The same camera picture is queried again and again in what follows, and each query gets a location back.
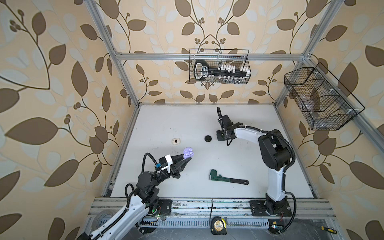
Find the green black pipe wrench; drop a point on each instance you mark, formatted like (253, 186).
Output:
(219, 178)

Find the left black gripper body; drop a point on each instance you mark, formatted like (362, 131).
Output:
(172, 174)

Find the purple round charging case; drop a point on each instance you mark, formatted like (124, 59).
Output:
(188, 153)

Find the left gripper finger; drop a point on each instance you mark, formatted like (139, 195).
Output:
(182, 164)
(177, 158)

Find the wire basket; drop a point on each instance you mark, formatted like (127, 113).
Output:
(326, 103)
(234, 57)

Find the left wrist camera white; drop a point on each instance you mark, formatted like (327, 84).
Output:
(165, 164)

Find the back wire basket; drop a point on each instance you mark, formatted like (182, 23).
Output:
(234, 57)

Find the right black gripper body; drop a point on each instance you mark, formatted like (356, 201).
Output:
(221, 135)

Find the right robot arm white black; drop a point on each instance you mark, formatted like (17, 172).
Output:
(277, 154)

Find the right wire basket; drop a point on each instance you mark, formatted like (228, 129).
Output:
(326, 103)

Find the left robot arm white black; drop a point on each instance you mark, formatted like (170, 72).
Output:
(142, 199)

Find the black round charging case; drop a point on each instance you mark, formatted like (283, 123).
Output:
(208, 138)

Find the clear tape roll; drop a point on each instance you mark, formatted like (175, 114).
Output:
(101, 218)

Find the black socket set holder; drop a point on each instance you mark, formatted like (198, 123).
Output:
(203, 71)

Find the yellow black tape measure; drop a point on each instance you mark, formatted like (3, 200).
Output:
(218, 226)

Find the white earbud charging case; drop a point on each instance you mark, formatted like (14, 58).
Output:
(176, 141)

